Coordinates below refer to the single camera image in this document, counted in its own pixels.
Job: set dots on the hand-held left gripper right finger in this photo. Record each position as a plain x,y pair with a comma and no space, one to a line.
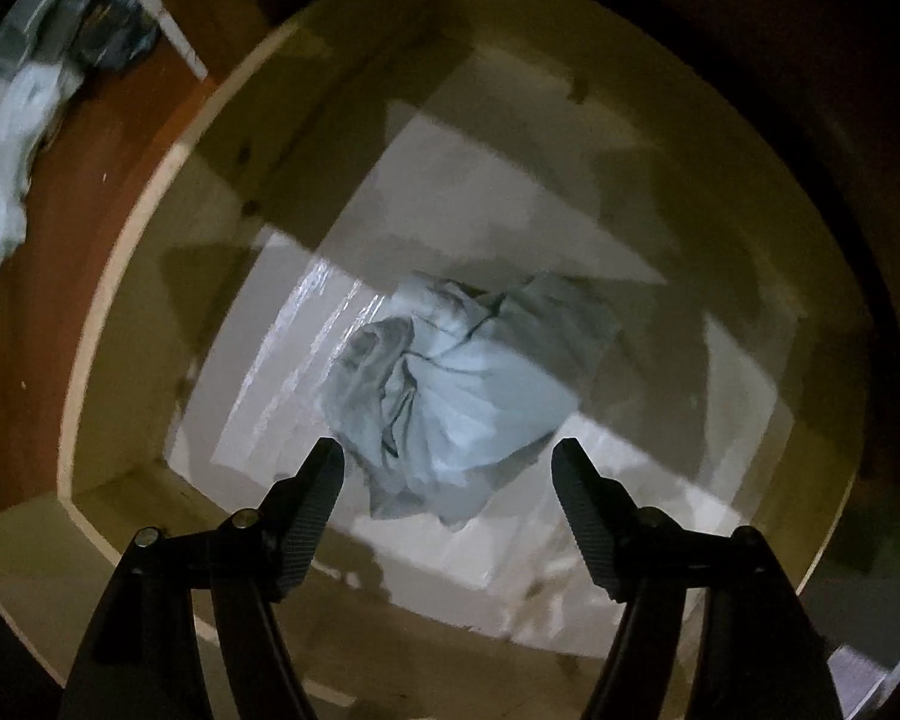
589,519

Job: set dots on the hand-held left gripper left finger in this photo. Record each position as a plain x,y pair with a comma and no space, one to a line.
311,511

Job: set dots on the grey underwear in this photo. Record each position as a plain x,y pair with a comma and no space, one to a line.
465,405

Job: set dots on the wooden drawer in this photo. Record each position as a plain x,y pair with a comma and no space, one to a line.
285,127

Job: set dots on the white paper drawer liner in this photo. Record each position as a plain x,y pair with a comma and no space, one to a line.
285,390

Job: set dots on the white floral cloth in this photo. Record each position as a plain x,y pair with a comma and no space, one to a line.
7,135

